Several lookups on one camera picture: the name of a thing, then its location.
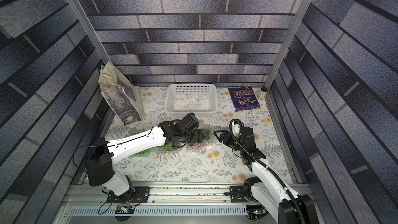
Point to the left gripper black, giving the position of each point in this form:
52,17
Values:
199,136

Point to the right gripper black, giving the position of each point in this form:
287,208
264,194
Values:
230,138

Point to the clear plastic clamshell container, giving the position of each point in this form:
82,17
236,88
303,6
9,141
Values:
143,153

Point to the pink grape bunch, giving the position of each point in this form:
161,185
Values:
197,145

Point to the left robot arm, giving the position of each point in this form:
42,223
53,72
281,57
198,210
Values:
101,157

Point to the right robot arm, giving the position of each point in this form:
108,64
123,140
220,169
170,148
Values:
283,203

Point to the white plastic basket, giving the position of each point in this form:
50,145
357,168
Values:
191,98

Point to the purple candy bag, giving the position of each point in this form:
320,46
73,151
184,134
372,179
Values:
243,98

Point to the beige tote bag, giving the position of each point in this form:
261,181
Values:
121,95

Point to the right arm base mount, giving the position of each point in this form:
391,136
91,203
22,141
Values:
237,195

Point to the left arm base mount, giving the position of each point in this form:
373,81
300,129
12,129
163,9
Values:
137,195

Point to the aluminium frame post right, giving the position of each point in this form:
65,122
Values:
284,48

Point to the aluminium frame post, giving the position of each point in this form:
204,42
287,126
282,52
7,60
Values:
284,48
89,29

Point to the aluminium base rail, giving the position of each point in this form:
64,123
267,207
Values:
168,203

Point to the aluminium frame post left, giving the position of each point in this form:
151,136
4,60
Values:
89,29

